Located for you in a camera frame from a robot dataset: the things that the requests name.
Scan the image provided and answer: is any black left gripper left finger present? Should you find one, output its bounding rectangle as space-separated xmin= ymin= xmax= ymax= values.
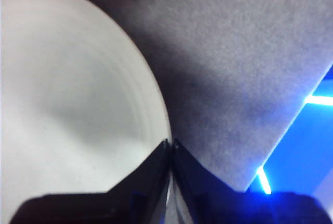
xmin=9 ymin=139 xmax=172 ymax=224

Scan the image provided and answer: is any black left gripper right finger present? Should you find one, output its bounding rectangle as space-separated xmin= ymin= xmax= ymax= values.
xmin=170 ymin=138 xmax=333 ymax=224

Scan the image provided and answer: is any cream yellow plate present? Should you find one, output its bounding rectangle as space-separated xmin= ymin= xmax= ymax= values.
xmin=0 ymin=0 xmax=173 ymax=224

